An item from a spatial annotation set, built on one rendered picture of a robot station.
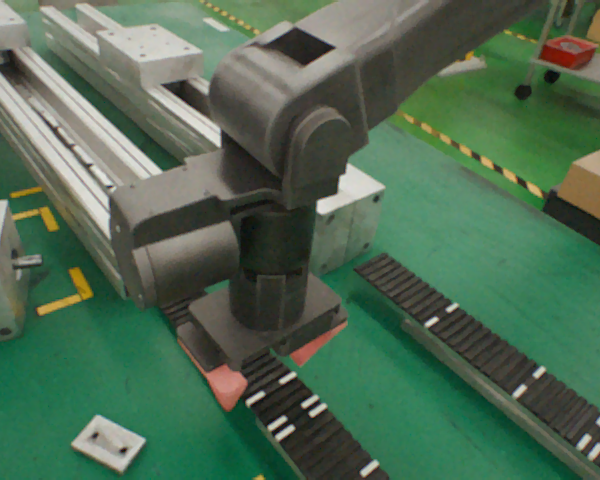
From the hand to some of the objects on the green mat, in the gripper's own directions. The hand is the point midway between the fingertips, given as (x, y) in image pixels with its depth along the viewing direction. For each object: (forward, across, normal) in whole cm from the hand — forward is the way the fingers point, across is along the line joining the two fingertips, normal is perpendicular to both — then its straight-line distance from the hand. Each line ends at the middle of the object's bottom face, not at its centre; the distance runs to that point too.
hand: (262, 376), depth 44 cm
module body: (+3, +19, +58) cm, 61 cm away
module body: (+3, 0, +58) cm, 58 cm away
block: (+3, -16, +25) cm, 30 cm away
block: (+3, +20, +14) cm, 25 cm away
